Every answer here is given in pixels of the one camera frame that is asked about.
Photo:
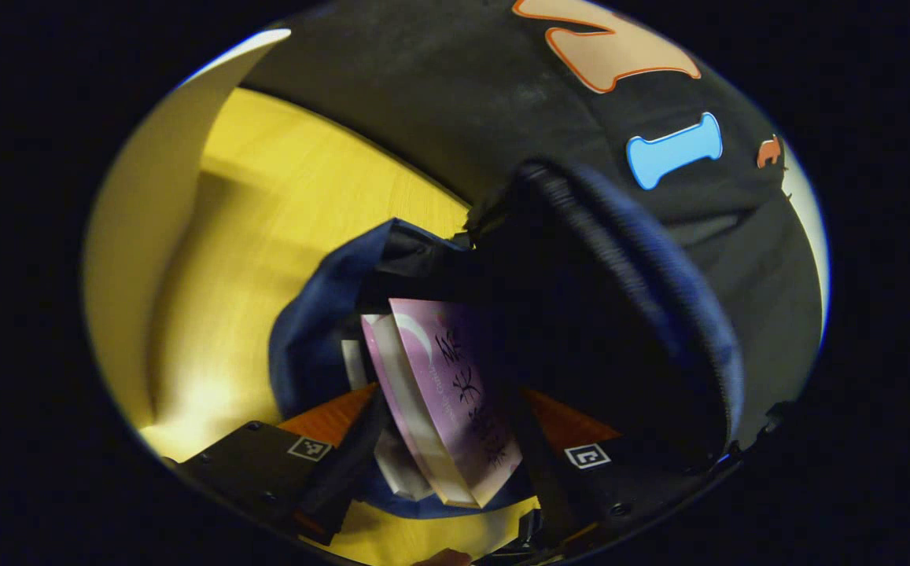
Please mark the blue schoolbag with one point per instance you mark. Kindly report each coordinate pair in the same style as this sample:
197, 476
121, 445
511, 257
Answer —
321, 314

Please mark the black backdrop cloth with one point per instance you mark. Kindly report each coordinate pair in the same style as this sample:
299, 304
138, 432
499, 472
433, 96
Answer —
502, 102

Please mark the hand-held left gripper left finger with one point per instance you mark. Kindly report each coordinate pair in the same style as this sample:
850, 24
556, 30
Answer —
348, 472

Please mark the grey cover book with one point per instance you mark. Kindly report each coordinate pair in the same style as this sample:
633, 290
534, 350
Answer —
403, 472

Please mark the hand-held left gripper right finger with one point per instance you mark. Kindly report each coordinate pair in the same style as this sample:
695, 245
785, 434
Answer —
545, 487

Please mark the pink book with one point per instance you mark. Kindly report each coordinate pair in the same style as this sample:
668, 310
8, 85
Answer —
454, 393

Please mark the white plastic bookshelf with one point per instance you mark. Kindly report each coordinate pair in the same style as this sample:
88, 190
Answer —
148, 196

